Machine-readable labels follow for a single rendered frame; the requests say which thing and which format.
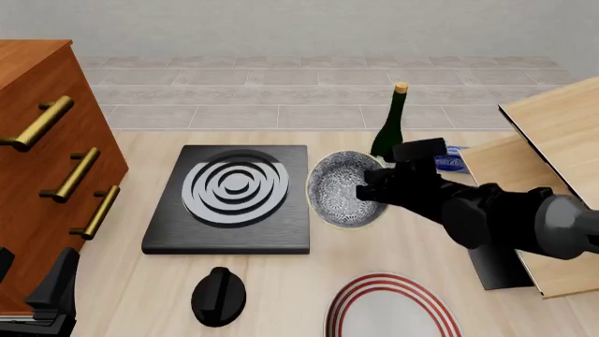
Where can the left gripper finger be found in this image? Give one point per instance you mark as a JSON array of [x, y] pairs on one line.
[[4, 261], [58, 281]]

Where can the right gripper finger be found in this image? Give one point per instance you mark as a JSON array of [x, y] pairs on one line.
[[372, 193], [376, 175]]

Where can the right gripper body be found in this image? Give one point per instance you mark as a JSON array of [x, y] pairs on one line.
[[416, 191]]

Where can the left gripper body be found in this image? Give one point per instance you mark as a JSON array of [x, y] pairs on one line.
[[42, 324]]

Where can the patterned blue-white bowl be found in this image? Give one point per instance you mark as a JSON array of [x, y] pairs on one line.
[[334, 182]]

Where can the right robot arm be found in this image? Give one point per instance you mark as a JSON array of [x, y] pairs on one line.
[[561, 224]]

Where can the flat black stove plate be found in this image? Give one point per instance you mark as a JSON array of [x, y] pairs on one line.
[[168, 231]]

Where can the round black stove knob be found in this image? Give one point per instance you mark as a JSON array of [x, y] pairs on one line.
[[217, 298]]

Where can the dark green corked bottle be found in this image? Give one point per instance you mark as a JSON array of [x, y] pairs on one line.
[[390, 133]]

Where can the blue printed food box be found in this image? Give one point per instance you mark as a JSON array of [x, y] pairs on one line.
[[451, 164]]

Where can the white plate with red rings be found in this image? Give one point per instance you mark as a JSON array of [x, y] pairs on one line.
[[388, 312]]

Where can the pale wooden rack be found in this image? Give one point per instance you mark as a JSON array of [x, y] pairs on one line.
[[557, 119]]

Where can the wooden cabinet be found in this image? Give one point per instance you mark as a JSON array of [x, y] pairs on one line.
[[42, 70]]

